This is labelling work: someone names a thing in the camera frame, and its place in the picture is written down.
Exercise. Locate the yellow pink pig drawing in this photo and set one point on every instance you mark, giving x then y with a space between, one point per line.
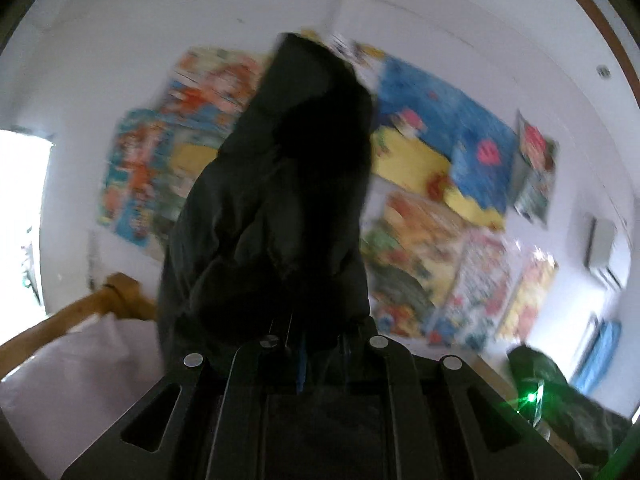
530 295

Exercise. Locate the blue mushroom island painting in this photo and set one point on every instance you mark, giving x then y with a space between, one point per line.
415 110

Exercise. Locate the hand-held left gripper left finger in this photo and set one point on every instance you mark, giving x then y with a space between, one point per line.
300 375

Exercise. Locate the swimming orange-haired girl drawing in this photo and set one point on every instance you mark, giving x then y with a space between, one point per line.
215 85

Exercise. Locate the blue hanging cloth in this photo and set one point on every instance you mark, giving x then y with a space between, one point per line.
600 355

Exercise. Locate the black puffer jacket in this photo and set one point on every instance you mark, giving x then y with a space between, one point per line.
270 185

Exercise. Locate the blond figure green drawing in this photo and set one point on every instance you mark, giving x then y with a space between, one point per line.
192 160

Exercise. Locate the red-haired girl drawing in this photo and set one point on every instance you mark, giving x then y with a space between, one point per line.
536 165

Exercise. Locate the orange green dragon drawing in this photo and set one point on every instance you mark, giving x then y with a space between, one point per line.
405 255

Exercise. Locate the orange-haired mermaid drawing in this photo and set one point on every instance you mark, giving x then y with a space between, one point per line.
132 185

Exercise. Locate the wooden bed frame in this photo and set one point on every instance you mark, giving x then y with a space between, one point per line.
125 297

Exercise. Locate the pink blanket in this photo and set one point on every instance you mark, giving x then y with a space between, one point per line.
75 385

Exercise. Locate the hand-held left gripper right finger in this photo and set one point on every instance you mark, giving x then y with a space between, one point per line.
346 360

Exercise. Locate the red white crowded drawing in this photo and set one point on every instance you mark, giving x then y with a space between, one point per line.
475 290

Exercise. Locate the dark green cloth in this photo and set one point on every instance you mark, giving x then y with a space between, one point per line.
575 400

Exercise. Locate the bright window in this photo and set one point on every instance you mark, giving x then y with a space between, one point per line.
22 210

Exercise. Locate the white air conditioner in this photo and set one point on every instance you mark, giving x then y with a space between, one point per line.
602 250

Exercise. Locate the blue pink jellyfish painting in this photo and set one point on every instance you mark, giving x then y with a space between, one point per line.
487 170

